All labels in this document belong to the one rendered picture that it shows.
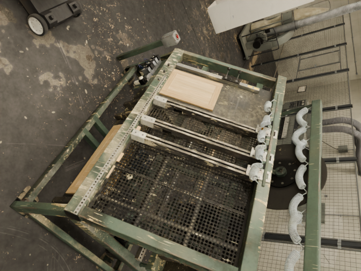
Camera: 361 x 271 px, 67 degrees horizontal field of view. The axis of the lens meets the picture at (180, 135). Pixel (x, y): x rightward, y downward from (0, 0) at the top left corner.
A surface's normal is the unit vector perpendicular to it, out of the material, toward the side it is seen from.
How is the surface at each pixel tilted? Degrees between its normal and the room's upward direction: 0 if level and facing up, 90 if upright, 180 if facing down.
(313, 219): 90
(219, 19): 90
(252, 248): 55
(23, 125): 0
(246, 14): 90
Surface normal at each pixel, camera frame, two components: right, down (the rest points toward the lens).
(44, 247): 0.83, -0.10
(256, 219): 0.11, -0.63
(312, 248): -0.45, -0.71
